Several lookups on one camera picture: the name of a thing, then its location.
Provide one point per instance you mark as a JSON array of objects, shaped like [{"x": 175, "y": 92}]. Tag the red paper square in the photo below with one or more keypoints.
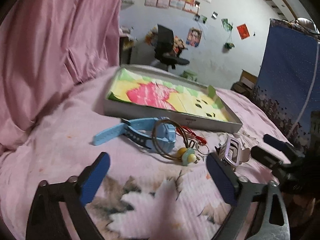
[{"x": 243, "y": 31}]

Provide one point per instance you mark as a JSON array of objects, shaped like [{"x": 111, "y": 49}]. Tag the wooden desk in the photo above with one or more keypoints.
[{"x": 126, "y": 45}]

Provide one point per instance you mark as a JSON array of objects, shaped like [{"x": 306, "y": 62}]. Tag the pink floral bedspread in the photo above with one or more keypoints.
[{"x": 143, "y": 196}]

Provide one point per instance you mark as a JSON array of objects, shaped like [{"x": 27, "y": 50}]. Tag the silver ring hoops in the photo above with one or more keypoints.
[{"x": 202, "y": 149}]

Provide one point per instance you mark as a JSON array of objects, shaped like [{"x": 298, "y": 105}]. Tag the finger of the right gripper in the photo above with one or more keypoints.
[
  {"x": 277, "y": 144},
  {"x": 265, "y": 158}
]

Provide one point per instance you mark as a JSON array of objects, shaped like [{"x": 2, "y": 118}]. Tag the colourful cartoon paper liner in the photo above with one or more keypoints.
[{"x": 130, "y": 87}]

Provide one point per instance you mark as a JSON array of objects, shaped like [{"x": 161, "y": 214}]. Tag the blue starry wardrobe cover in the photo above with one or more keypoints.
[{"x": 287, "y": 88}]

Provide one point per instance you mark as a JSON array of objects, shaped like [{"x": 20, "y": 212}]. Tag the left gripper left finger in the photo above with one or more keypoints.
[{"x": 45, "y": 220}]

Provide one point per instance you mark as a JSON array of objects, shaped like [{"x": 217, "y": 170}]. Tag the anime character poster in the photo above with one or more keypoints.
[{"x": 194, "y": 37}]

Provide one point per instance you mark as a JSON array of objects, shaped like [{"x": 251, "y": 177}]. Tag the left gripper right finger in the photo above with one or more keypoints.
[{"x": 270, "y": 220}]

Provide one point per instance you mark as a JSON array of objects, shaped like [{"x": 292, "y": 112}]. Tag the pink curtain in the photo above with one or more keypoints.
[{"x": 47, "y": 48}]

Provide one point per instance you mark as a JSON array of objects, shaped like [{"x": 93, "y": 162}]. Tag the green plastic stool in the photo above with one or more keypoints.
[{"x": 189, "y": 75}]

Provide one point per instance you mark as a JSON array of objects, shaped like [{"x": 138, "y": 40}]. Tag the beige square watch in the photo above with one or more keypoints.
[{"x": 231, "y": 154}]

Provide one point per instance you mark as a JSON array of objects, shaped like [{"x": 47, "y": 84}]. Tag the green hanging ornament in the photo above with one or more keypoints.
[{"x": 229, "y": 45}]

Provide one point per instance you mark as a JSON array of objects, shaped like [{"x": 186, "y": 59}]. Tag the black office chair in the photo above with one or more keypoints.
[{"x": 168, "y": 48}]

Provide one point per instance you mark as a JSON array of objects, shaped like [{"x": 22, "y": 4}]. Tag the light blue digital watch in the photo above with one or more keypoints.
[{"x": 144, "y": 132}]

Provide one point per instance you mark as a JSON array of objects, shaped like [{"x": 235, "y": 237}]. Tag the grey cardboard tray box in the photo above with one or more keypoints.
[{"x": 131, "y": 111}]

